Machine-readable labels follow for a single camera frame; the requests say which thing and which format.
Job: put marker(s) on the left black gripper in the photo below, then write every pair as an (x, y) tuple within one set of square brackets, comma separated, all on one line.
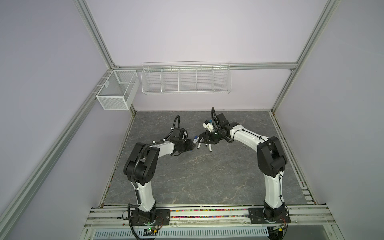
[(189, 142)]

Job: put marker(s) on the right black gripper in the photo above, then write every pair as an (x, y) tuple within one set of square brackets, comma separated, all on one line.
[(211, 141)]

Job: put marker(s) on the blue capped whiteboard marker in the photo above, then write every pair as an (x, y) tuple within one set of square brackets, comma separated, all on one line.
[(196, 139)]

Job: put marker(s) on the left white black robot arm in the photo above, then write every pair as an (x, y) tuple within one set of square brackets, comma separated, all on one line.
[(141, 165)]

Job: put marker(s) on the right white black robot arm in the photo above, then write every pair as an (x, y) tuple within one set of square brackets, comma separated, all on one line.
[(270, 158)]

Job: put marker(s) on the white mesh square basket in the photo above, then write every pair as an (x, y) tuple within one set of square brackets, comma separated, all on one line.
[(119, 90)]

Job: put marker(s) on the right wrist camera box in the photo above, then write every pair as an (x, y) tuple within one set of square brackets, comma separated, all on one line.
[(209, 126)]

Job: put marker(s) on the white wire long basket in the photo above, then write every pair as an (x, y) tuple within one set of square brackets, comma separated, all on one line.
[(186, 81)]

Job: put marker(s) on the aluminium frame profile back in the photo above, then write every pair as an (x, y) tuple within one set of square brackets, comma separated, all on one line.
[(211, 64)]

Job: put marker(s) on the aluminium frame profile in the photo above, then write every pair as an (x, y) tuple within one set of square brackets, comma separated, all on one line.
[(211, 64), (50, 64), (319, 27)]

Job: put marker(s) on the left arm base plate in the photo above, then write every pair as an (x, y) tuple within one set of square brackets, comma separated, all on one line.
[(155, 217)]

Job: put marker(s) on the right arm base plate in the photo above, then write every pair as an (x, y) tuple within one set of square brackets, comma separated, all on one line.
[(269, 216)]

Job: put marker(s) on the white vented cable duct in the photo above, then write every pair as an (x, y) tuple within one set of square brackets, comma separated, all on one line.
[(182, 233)]

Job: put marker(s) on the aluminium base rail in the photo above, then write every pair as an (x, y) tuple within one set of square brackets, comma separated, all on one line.
[(216, 216)]

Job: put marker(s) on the aluminium frame profile right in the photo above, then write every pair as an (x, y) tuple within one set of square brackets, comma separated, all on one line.
[(319, 27)]

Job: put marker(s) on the aluminium frame profile left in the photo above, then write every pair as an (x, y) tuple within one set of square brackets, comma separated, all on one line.
[(50, 64)]

